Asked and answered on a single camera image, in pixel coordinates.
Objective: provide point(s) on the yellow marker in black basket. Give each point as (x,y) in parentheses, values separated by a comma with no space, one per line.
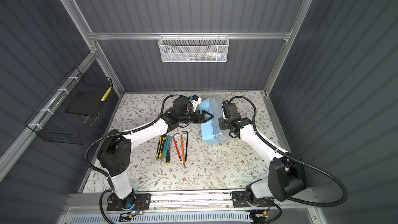
(106,94)

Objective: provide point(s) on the yellow black utility knife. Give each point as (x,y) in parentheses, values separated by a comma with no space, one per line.
(160,148)

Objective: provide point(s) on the white wire mesh basket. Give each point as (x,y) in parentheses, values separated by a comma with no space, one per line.
(194,50)

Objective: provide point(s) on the teal utility knife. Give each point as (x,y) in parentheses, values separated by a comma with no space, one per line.
(166,147)

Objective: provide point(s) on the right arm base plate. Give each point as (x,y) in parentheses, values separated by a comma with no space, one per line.
(243,199)

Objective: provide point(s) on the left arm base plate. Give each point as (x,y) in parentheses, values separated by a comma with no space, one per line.
(133,202)

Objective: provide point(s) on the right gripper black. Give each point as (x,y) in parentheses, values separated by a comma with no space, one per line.
(221,122)

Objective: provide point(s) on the black yellow tip screwdriver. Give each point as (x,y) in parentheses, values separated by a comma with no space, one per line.
(168,157)

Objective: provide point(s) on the floral table mat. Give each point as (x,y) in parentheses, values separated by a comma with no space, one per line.
(233,164)

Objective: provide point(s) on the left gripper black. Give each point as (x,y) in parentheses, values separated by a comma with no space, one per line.
(202,120)

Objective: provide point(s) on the light blue plastic tool box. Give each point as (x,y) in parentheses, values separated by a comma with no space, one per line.
(211,132)

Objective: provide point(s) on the black hex key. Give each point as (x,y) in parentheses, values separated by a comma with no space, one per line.
(186,138)

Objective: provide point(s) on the black wire mesh basket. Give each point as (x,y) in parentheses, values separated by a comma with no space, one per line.
(70,114)

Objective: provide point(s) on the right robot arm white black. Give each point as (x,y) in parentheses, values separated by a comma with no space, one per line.
(286,174)

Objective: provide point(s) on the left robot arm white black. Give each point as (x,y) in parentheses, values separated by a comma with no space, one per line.
(114,153)

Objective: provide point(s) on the white slotted cable duct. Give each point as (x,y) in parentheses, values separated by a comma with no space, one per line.
(185,217)

